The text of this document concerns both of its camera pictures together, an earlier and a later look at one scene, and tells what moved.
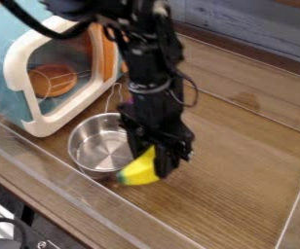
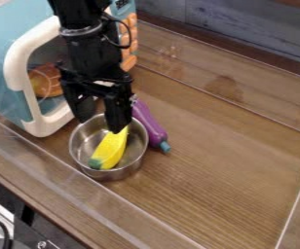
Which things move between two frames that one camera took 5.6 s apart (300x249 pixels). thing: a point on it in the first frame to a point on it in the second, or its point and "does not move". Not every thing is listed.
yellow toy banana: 140,172 to 111,151
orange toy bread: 53,80 does not move
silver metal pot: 100,143 does not move
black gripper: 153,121 to 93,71
